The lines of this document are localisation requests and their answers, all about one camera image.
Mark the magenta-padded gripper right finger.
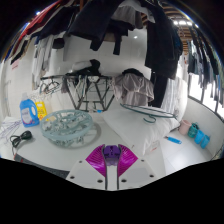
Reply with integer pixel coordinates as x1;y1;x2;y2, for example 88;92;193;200
116;144;158;191

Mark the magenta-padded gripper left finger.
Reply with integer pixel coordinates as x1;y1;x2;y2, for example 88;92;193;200
65;144;108;191

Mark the white pillow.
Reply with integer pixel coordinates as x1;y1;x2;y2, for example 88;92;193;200
101;105;181;156

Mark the round pale green peg hanger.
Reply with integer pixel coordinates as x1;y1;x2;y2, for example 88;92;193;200
39;109;95;148

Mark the blue brush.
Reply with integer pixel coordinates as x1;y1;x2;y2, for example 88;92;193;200
164;135;183;145

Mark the green clothes hanger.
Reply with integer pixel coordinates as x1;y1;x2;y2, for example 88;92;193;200
119;103;178;124

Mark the pink bucket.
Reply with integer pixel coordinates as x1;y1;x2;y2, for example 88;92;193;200
178;119;193;136

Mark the black folding drying rack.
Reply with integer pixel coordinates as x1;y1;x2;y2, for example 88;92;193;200
39;73;114;113

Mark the teal bucket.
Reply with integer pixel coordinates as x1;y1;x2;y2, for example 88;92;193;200
187;122;200;139

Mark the grey shirt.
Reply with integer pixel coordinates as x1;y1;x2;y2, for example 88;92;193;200
111;68;155;107

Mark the yellow detergent pouch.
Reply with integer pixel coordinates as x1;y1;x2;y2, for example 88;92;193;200
34;100;48;122

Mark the blue bucket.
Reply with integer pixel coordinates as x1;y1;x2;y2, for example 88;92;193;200
194;129;205;145
200;134;211;149

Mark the blue detergent bottle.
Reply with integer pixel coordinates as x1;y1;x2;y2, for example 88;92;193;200
19;93;40;128

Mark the black cloth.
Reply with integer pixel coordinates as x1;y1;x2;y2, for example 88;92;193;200
66;59;102;77

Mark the white folded cloth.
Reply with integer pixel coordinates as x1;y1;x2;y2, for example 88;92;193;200
71;59;93;72

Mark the barred window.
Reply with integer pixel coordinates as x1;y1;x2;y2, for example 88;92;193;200
186;73;224;119

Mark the row of hanging clothes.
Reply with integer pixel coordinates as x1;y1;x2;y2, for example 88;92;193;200
0;0;224;108

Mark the black power cable with plug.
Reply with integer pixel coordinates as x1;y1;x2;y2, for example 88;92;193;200
9;130;34;158

